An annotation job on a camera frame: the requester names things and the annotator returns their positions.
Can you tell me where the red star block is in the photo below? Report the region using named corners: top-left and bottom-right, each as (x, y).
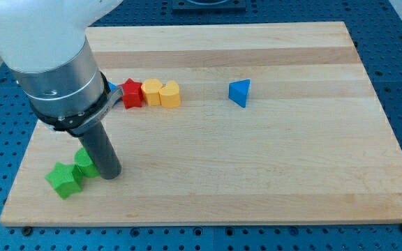
top-left (120, 78), bottom-right (143, 109)

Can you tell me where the wooden board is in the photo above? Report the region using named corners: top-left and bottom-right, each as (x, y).
top-left (0, 22), bottom-right (402, 227)

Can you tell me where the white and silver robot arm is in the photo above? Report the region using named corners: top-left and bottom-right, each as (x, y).
top-left (0, 0), bottom-right (121, 137)

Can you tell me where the green cylinder block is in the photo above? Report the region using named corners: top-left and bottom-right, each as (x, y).
top-left (74, 148), bottom-right (100, 178)

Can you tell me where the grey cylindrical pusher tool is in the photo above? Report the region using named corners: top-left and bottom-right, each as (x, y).
top-left (79, 123), bottom-right (121, 180)

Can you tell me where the blue triangle block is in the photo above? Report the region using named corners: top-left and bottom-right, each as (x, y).
top-left (228, 79), bottom-right (251, 108)

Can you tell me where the yellow hexagon block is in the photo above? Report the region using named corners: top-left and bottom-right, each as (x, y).
top-left (141, 79), bottom-right (163, 106)

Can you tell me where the blue block behind arm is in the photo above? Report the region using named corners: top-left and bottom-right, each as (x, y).
top-left (108, 82), bottom-right (122, 105)

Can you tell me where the yellow heart block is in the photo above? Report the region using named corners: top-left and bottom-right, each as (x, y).
top-left (158, 80), bottom-right (181, 108)

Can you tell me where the green star block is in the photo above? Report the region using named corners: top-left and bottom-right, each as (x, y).
top-left (45, 162), bottom-right (83, 199)

